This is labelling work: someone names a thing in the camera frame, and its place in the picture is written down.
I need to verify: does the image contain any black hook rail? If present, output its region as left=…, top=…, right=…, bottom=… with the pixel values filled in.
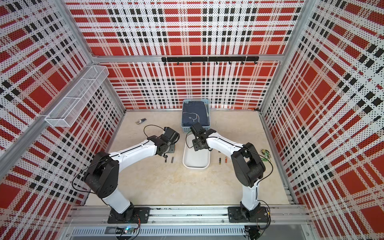
left=161, top=56, right=260, bottom=64

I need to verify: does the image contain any white plastic storage tray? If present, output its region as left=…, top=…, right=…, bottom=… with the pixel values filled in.
left=183, top=138, right=211, bottom=170

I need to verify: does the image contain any folded dark blue garment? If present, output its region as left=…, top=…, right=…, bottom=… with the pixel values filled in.
left=182, top=101, right=210, bottom=127

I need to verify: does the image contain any green circuit board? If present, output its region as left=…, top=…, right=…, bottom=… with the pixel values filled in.
left=116, top=227, right=137, bottom=235

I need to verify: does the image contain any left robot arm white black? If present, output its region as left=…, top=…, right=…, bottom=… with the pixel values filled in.
left=84, top=127, right=180, bottom=225

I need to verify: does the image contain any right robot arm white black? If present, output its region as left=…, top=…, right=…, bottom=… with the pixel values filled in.
left=190, top=123, right=269, bottom=223

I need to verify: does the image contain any small toy figure keychain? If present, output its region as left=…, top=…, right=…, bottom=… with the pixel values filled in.
left=136, top=118, right=147, bottom=125

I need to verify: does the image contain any white wire mesh shelf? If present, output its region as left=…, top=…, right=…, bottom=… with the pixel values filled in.
left=45, top=65, right=108, bottom=128

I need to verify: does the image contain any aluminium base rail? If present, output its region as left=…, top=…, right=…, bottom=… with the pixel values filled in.
left=60, top=205, right=317, bottom=240

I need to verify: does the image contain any light blue perforated basket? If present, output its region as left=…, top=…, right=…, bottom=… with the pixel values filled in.
left=181, top=99, right=211, bottom=133

